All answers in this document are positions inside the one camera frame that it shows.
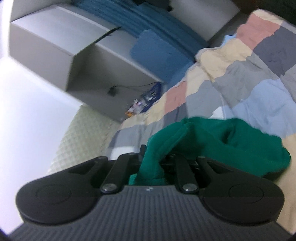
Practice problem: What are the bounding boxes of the green sweatshirt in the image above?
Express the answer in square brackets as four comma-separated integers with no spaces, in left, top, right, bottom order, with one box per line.
[129,117,291,185]

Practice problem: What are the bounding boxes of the quilted cream headboard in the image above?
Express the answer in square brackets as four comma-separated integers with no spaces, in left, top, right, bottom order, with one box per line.
[48,105,120,175]

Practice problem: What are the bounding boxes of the nightstand clutter items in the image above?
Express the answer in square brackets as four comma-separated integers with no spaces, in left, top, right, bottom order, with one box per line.
[125,82,163,117]

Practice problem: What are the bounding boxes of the patchwork quilt bedding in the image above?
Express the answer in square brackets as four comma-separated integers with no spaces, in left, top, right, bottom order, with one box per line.
[106,9,295,233]

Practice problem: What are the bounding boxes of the grey wardrobe cabinet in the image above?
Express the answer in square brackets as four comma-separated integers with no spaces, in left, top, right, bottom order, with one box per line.
[9,0,241,123]

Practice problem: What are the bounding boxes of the black wall charger with cable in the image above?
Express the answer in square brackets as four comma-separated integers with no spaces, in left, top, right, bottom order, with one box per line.
[107,81,159,96]

